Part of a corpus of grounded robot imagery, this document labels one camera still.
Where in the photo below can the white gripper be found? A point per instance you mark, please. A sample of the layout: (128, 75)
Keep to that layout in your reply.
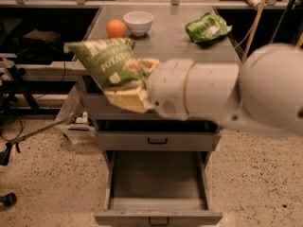
(167, 87)

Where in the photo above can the green jalapeno chip bag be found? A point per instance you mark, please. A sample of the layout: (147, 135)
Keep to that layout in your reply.
(110, 62)

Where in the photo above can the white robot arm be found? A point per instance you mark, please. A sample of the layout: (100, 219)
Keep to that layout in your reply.
(263, 96)

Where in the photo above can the grey middle drawer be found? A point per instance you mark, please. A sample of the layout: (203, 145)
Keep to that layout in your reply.
(160, 135)

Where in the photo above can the grey metal drawer cabinet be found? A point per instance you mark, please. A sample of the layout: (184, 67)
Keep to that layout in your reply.
(167, 39)

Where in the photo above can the light green chip bag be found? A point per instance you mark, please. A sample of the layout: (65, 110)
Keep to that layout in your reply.
(207, 28)

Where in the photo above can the grey bottom drawer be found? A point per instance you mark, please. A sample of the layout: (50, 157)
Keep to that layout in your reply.
(157, 189)

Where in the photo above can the white ceramic bowl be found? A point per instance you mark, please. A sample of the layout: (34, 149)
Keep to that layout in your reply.
(138, 22)

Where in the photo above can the orange fruit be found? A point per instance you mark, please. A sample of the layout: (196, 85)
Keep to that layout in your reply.
(115, 29)

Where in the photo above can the white power strip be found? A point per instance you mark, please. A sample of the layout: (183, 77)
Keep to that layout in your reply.
(83, 119)

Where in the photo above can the black office chair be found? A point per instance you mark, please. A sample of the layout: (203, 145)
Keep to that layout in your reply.
(7, 26)

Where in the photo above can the grey tripod leg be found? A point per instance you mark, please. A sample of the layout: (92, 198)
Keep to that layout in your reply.
(4, 155)

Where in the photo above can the wooden easel frame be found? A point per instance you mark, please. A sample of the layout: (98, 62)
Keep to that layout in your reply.
(254, 27)

